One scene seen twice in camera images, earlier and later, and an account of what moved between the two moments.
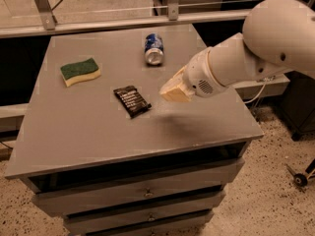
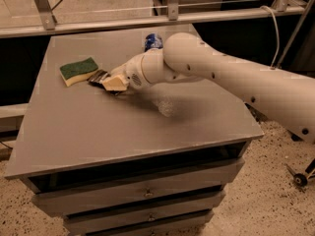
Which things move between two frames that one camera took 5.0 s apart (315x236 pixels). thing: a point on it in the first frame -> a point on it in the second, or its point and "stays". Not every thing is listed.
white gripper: [198, 75] -> [131, 71]
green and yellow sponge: [75, 72] stays
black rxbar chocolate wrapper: [132, 100] -> [96, 79]
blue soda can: [154, 49] stays
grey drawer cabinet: [101, 149] stays
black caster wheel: [299, 179] stays
